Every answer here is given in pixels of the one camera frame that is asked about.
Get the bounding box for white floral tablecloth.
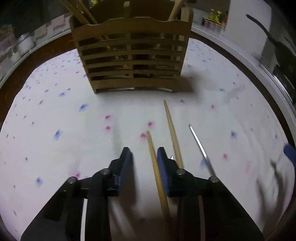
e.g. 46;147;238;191
1;40;295;240

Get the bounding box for gas stove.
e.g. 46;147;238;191
259;57;295;108

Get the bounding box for condiment bottles rack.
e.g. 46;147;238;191
201;9;229;32

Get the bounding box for dark wooden lower cabinets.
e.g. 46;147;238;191
1;31;75;122

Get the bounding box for black wok pan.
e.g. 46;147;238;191
246;14;295;88

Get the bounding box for wooden slatted utensil holder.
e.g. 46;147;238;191
70;1;193;93

